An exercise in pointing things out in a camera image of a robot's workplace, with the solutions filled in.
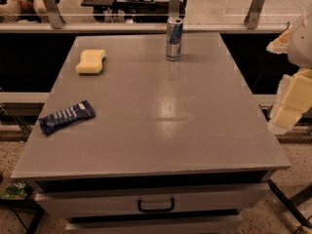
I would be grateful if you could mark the blue rxbar blueberry wrapper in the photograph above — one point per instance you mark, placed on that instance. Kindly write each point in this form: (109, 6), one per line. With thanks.
(71, 115)

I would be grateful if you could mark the horizontal metal rail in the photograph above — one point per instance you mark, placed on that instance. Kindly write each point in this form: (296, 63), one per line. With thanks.
(104, 28)

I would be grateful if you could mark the middle metal railing post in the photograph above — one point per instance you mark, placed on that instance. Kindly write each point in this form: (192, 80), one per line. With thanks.
(173, 8)

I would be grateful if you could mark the grey lower drawer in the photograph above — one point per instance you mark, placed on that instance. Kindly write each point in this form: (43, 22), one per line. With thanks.
(178, 225)

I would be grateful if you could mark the grey top drawer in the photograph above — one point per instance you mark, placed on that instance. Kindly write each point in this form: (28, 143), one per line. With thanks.
(124, 201)

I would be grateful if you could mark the left metal railing post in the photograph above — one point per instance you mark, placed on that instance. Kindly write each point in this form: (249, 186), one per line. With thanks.
(55, 18)

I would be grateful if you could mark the black drawer handle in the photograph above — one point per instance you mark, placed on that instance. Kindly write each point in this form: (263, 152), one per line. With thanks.
(156, 207)

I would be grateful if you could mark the red bull can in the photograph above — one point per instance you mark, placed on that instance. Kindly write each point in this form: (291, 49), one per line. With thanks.
(174, 34)

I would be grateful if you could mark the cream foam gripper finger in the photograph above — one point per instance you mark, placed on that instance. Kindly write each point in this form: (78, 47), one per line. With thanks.
(293, 99)
(281, 44)

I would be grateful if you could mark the yellow sponge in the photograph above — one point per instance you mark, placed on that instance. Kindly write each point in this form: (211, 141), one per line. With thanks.
(90, 62)

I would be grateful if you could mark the grey drawer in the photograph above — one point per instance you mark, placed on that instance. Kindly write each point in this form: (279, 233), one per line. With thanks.
(178, 225)
(124, 201)

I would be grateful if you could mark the green bag on floor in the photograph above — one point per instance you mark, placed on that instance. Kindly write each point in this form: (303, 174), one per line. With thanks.
(16, 191)

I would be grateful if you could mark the metal railing post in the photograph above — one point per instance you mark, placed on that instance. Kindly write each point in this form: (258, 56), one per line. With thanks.
(55, 18)
(173, 8)
(252, 18)

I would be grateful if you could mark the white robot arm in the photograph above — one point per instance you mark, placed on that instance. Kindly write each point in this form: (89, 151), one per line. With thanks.
(300, 42)

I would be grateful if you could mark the right metal railing post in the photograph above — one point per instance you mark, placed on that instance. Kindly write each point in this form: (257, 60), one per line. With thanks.
(252, 18)

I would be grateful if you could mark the seated person in background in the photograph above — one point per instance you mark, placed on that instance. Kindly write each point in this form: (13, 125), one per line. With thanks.
(11, 11)

